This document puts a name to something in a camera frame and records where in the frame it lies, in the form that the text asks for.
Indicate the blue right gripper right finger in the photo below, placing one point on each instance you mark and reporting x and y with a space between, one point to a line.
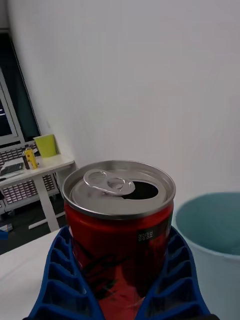
177 285

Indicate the computer monitor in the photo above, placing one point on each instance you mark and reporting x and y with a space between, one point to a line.
5 117

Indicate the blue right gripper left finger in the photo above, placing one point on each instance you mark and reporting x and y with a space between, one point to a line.
65 282

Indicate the red drink can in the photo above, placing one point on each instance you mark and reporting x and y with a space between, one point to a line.
120 237

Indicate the white desk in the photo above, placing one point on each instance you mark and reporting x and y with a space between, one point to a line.
52 162

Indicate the dark keyboard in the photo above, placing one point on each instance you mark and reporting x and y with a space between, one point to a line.
12 168

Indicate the pale blue plastic bin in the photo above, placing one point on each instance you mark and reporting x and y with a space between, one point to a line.
215 250

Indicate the small yellow bottle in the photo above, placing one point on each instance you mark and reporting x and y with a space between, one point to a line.
31 158

